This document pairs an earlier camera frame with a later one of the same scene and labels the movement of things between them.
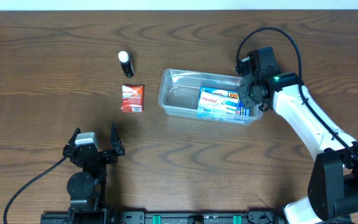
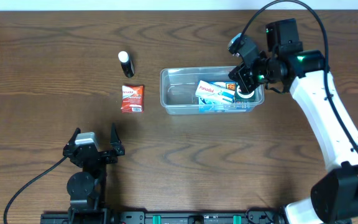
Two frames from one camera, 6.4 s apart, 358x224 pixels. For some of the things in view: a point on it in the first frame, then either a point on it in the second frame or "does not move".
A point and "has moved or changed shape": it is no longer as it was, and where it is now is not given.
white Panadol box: x=217 y=102 has moved or changed shape
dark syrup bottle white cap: x=127 y=64 does not move
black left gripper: x=117 y=148 does not move
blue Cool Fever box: x=242 y=111 -> x=209 y=105
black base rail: x=181 y=217 does not move
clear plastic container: x=180 y=89 has moved or changed shape
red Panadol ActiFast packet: x=132 y=100 does not move
